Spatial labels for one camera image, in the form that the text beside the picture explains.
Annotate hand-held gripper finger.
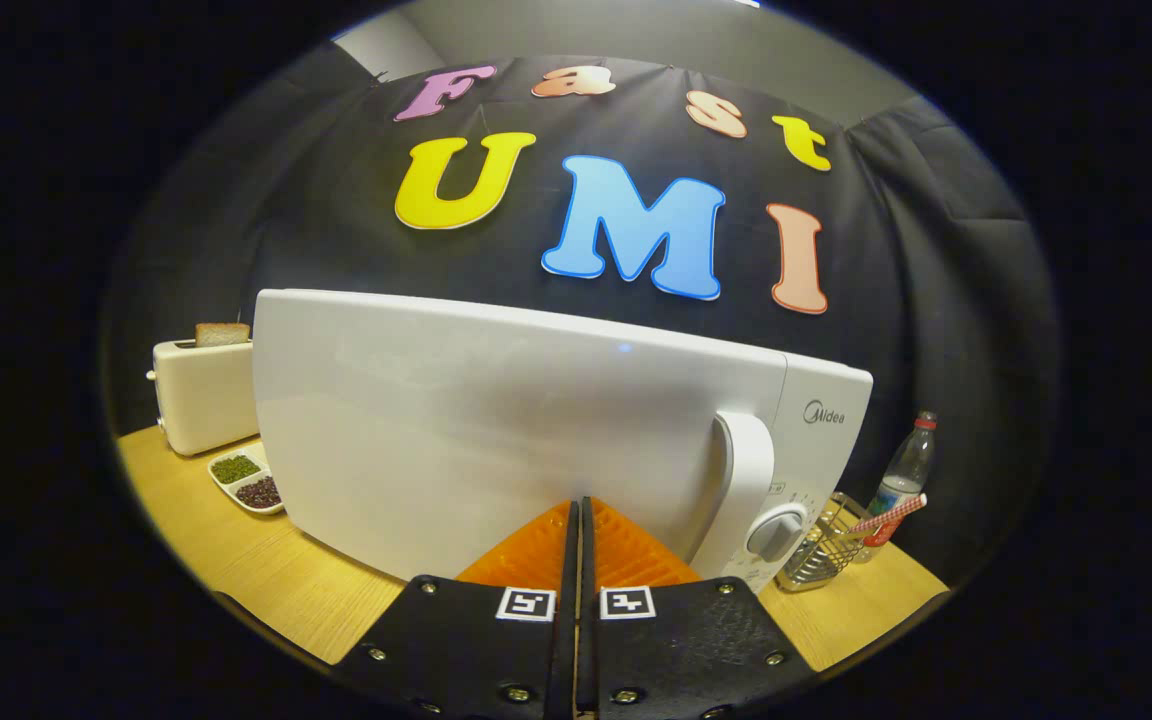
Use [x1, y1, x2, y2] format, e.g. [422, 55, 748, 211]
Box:
[579, 496, 822, 720]
[331, 498, 582, 720]

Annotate white toaster oven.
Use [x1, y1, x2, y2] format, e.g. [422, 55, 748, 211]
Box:
[252, 288, 875, 596]

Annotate cream pop-up toaster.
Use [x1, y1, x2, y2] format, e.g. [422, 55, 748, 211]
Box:
[146, 338, 259, 458]

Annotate clear plastic bottle red label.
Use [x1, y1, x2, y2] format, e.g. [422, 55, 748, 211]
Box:
[861, 411, 938, 563]

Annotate white divided dish with beans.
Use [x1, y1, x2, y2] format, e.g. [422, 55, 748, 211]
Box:
[208, 443, 287, 516]

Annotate metal wire mesh basket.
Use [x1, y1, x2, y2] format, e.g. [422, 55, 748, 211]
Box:
[774, 491, 882, 593]

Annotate red striped utensil handle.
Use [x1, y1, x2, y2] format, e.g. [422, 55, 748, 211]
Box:
[841, 493, 928, 541]

